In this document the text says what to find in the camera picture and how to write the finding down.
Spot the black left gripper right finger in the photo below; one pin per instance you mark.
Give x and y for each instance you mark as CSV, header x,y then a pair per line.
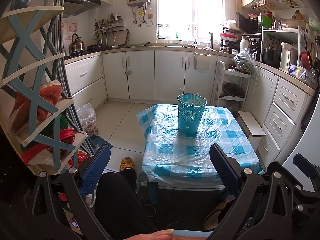
x,y
273,205

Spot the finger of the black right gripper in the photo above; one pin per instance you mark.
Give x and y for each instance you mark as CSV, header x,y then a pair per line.
x,y
309,169

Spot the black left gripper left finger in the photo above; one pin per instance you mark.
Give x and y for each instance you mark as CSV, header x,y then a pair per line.
x,y
47,219

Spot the person left hand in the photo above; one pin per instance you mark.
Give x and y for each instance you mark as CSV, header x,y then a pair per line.
x,y
163,235

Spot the yellow patterned slipper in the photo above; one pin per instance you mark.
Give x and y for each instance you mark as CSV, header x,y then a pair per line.
x,y
127,163

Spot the blue white shelf rack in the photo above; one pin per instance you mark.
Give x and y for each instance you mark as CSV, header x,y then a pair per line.
x,y
34,107

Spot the floral plastic bag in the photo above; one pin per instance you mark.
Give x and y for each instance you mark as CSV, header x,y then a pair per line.
x,y
88,119

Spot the black wok pan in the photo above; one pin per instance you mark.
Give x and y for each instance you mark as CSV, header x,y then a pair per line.
x,y
232,89

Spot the white rolling trolley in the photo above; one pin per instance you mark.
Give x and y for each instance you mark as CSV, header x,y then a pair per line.
x,y
230,74

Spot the white electric kettle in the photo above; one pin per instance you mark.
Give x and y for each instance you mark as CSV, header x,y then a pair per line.
x,y
289,56

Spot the blue white checkered tablecloth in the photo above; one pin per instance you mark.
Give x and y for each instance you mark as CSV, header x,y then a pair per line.
x,y
178,160

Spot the tall beige chopstick in bundle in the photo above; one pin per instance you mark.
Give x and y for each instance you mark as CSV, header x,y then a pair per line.
x,y
200,102

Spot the turquoise perforated plastic basket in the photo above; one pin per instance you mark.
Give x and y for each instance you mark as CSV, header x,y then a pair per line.
x,y
189,114

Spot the black microwave oven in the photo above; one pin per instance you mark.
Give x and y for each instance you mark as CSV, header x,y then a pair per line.
x,y
248,25

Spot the steel kettle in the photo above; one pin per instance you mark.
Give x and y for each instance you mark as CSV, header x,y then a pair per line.
x,y
76,45

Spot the range hood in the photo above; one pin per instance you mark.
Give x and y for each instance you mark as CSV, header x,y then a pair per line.
x,y
76,7

